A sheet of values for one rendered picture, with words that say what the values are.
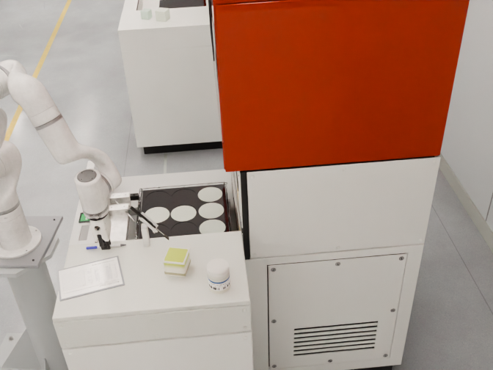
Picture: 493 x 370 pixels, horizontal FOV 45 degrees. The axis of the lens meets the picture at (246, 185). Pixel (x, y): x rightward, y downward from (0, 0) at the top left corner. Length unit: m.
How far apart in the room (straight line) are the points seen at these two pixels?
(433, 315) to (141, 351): 1.70
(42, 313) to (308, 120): 1.41
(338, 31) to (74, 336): 1.25
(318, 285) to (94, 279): 0.88
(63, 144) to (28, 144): 2.95
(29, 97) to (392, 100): 1.12
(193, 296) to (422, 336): 1.53
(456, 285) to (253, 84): 1.98
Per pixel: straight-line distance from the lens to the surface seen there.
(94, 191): 1.93
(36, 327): 2.74
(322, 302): 2.48
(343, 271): 2.37
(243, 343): 2.06
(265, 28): 1.77
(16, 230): 2.41
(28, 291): 2.58
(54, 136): 1.89
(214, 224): 2.29
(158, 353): 2.08
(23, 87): 1.88
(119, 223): 2.39
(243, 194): 2.05
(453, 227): 3.81
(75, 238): 2.24
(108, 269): 2.07
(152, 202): 2.44
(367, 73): 1.89
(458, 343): 3.17
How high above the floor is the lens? 2.36
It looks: 36 degrees down
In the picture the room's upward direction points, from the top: 2 degrees counter-clockwise
